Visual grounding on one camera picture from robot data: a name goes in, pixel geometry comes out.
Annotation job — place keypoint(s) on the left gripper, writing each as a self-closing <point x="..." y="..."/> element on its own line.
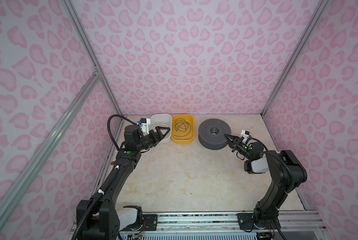
<point x="157" y="133"/>

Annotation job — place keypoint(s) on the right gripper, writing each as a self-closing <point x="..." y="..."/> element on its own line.
<point x="233" y="146"/>

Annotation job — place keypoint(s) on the white plastic tray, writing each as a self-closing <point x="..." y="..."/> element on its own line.
<point x="162" y="120"/>

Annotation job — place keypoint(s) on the dark grey cable spool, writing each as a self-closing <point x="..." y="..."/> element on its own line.
<point x="211" y="134"/>

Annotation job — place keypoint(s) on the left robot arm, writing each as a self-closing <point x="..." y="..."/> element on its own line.
<point x="113" y="186"/>

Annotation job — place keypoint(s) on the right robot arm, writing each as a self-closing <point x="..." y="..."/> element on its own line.
<point x="286" y="171"/>

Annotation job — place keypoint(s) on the yellow plastic tray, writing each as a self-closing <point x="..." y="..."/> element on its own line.
<point x="183" y="130"/>

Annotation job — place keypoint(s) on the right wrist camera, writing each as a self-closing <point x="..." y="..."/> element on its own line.
<point x="246" y="136"/>

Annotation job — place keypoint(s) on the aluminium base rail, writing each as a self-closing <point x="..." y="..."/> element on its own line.
<point x="287" y="225"/>

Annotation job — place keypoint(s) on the aluminium frame post left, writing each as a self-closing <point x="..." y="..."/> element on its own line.
<point x="77" y="25"/>

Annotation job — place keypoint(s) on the aluminium frame post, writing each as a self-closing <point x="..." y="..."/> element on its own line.
<point x="316" y="17"/>
<point x="77" y="25"/>

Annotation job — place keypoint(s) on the aluminium frame post right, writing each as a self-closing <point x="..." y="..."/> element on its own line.
<point x="316" y="17"/>

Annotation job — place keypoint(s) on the aluminium diagonal frame bar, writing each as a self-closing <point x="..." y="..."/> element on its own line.
<point x="23" y="182"/>

